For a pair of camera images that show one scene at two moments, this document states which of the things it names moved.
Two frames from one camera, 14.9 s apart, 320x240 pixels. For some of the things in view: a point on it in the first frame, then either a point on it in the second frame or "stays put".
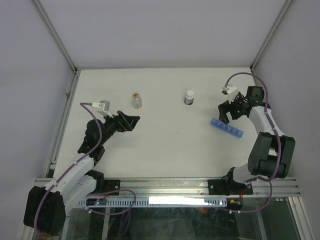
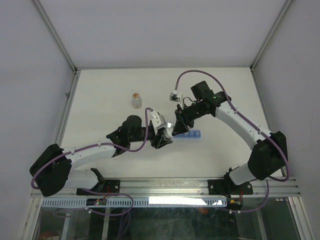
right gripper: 225,107 to 180,126
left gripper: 127,125 to 155,141
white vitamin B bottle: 189,97 to 169,129
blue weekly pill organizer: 227,128 to 195,133
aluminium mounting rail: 282,187 stays put
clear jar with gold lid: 137,101 stays put
